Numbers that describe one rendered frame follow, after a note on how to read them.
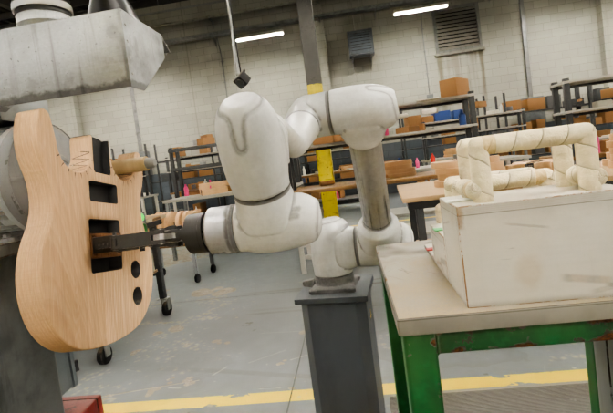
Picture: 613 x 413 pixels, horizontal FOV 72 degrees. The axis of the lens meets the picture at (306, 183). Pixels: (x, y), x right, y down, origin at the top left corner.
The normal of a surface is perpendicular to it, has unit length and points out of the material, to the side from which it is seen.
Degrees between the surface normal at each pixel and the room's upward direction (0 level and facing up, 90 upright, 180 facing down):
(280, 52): 90
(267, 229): 109
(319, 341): 90
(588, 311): 90
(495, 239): 90
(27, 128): 75
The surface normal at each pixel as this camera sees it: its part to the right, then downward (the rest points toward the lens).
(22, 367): 0.99, -0.12
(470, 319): -0.10, 0.07
